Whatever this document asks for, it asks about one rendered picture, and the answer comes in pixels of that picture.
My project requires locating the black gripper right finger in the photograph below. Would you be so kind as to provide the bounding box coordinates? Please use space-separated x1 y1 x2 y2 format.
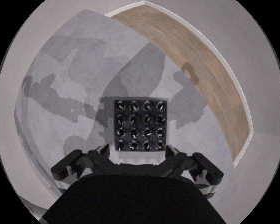
147 145 224 199

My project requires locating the black knob box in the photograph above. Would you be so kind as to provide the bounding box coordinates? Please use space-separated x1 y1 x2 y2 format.
114 100 167 152

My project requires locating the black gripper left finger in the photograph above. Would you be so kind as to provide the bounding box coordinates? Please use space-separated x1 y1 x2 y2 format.
50 143 125 194

